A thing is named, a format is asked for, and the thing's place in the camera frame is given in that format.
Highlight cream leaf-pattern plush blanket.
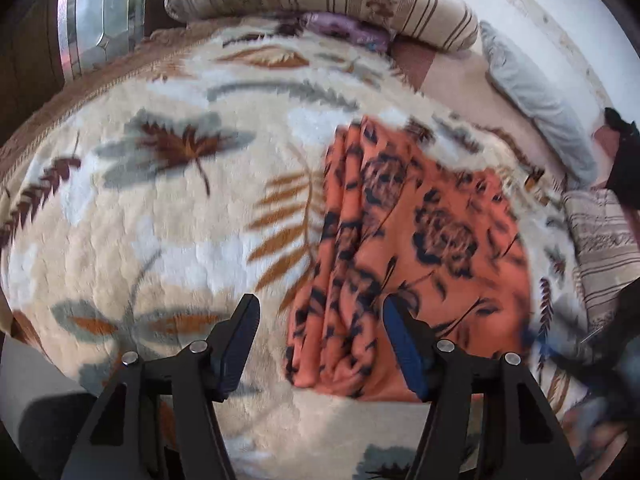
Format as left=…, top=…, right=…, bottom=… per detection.
left=1, top=18, right=586, bottom=479

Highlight striped beige folded quilt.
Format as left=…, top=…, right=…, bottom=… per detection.
left=563, top=188, right=639, bottom=330

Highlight orange black floral garment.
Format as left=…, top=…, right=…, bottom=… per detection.
left=285, top=117, right=532, bottom=402

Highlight purple patterned cloth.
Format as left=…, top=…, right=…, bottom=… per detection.
left=281, top=12, right=394, bottom=53

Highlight pink bed sheet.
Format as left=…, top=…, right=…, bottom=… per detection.
left=390, top=38, right=620, bottom=190

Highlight grey pillow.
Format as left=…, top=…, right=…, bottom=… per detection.
left=480, top=21, right=598, bottom=190

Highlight person's right hand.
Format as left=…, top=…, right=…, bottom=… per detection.
left=561, top=396, right=628, bottom=479

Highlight black cloth item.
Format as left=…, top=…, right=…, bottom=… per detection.
left=604, top=107, right=640, bottom=210

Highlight stained glass window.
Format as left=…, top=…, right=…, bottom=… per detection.
left=56, top=0, right=145, bottom=82

